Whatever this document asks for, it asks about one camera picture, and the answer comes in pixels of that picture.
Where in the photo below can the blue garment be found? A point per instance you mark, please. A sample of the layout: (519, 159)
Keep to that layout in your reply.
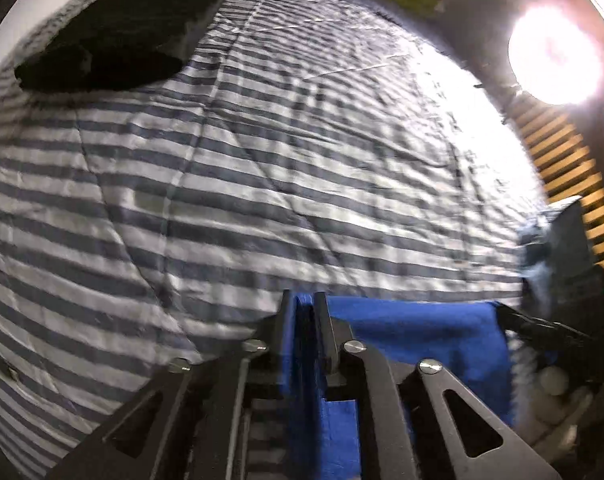
(406, 330)

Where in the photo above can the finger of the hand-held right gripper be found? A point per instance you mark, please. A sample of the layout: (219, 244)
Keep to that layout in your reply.
(531, 330)

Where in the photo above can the black folded cloth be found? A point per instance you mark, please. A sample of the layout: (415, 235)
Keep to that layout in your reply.
(122, 35)

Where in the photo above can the person's right hand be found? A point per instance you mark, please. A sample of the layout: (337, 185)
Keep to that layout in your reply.
(554, 382)

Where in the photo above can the wooden slat railing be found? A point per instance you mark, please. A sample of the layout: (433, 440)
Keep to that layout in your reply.
(566, 160)

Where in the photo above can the blue white striped quilt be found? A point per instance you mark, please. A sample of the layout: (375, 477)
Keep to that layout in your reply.
(282, 160)

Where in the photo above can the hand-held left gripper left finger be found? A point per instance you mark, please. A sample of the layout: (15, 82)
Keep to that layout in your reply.
(284, 320)

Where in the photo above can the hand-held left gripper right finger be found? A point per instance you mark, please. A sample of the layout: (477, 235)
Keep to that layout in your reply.
(324, 320)

